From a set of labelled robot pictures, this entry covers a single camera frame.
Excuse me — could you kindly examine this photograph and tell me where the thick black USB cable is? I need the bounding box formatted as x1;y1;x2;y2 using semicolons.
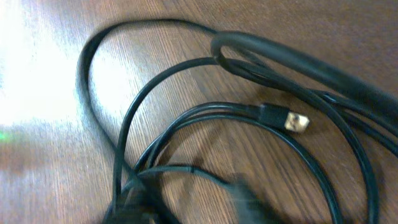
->
76;18;398;224

